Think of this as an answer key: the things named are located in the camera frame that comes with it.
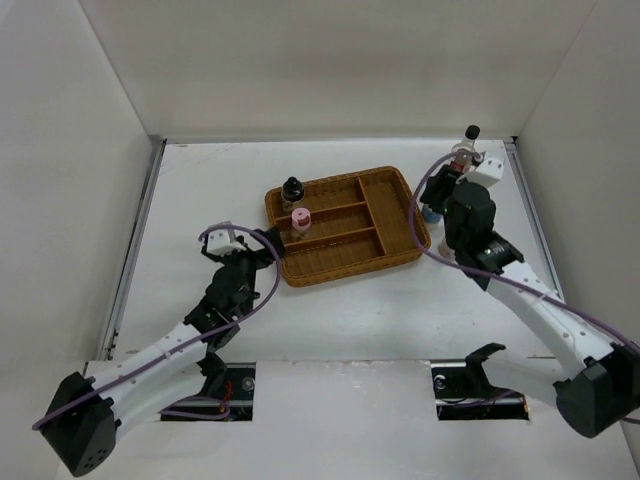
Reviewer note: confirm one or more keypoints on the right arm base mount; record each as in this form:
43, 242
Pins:
463, 393

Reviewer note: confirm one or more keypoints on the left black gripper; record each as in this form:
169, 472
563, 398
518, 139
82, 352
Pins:
226, 257

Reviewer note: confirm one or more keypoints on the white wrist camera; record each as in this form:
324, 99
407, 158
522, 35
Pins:
487, 171
220, 239

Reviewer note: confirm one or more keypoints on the silver-lid blue-label jar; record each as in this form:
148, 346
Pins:
430, 216

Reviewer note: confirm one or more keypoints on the pink-cap spice bottle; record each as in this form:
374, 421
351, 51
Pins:
301, 223

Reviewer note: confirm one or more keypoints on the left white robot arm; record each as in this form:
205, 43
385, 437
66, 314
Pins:
88, 415

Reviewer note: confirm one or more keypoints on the tall clear black-cap bottle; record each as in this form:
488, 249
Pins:
464, 151

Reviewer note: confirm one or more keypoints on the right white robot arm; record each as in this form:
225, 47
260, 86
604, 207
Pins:
592, 378

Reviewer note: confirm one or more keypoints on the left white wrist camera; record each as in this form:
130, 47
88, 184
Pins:
220, 239

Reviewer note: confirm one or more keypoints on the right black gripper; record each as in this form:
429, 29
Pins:
445, 180

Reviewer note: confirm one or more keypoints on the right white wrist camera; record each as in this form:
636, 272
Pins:
487, 171

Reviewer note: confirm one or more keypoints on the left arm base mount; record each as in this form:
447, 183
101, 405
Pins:
230, 399

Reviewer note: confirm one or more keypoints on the white-lid brown spice jar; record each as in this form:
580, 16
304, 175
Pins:
445, 251

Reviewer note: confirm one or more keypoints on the black-cap spice bottle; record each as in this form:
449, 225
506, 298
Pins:
292, 195

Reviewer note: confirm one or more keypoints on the brown wicker divided basket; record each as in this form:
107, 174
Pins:
359, 224

